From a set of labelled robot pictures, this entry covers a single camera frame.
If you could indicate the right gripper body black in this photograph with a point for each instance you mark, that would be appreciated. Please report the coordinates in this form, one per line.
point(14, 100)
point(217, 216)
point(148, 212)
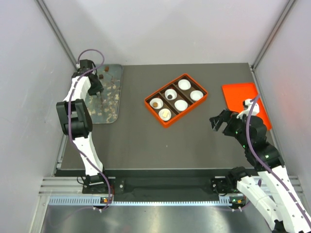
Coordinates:
point(233, 127)

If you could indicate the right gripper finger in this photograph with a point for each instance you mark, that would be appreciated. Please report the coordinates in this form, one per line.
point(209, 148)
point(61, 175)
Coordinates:
point(218, 121)
point(225, 112)

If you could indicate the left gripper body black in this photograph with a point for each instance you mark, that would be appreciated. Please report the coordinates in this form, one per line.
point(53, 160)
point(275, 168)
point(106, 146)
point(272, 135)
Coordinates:
point(96, 87)

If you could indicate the cream white chocolate bar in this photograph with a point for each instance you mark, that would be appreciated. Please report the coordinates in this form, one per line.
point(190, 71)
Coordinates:
point(165, 113)

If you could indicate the metal tongs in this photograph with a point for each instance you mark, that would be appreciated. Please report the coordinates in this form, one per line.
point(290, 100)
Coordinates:
point(99, 95)

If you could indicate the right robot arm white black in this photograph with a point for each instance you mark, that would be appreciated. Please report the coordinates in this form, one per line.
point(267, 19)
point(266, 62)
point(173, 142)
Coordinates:
point(281, 208)

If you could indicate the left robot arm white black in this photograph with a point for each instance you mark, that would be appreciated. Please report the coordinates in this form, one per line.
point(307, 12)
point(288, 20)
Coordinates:
point(76, 122)

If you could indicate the orange chocolate box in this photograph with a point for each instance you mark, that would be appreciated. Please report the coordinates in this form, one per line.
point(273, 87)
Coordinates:
point(181, 95)

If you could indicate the floral blue tray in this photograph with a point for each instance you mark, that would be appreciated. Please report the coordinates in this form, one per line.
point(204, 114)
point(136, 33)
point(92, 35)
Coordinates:
point(108, 113)

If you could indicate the orange box lid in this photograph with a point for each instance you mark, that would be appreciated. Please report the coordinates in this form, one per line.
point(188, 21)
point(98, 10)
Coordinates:
point(235, 94)

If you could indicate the white paper cup back right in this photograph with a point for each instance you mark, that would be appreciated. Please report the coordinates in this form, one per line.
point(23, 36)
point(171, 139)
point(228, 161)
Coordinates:
point(196, 95)

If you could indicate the white paper cup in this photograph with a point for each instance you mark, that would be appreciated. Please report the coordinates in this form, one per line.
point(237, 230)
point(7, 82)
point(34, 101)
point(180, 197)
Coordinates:
point(165, 118)
point(181, 105)
point(196, 95)
point(184, 84)
point(171, 92)
point(159, 101)

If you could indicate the white paper cup middle right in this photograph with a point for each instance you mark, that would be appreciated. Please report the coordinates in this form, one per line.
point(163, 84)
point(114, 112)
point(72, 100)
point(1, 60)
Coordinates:
point(181, 105)

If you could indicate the white paper cup back left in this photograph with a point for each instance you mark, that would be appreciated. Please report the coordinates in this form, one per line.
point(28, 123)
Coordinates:
point(184, 84)

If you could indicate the white paper cup middle left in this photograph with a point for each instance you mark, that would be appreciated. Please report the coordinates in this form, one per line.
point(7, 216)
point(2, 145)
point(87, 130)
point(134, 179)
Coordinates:
point(171, 92)

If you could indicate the white paper cup front right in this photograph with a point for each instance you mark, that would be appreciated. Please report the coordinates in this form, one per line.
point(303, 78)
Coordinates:
point(165, 118)

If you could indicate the white paper cup front left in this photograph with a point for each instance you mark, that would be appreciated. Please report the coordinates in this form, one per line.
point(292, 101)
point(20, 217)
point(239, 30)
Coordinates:
point(159, 101)

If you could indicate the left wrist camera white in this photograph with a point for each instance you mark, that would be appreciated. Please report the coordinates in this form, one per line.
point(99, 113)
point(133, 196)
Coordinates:
point(85, 65)

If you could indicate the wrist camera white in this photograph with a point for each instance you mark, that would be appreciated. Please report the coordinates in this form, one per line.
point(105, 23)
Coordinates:
point(250, 107)
point(85, 65)

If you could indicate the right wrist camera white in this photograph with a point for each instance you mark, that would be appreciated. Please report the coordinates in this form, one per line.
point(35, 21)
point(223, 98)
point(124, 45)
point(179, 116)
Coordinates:
point(250, 107)

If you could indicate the black mounting base rail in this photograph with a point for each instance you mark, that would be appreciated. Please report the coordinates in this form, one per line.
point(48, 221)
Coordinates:
point(154, 187)

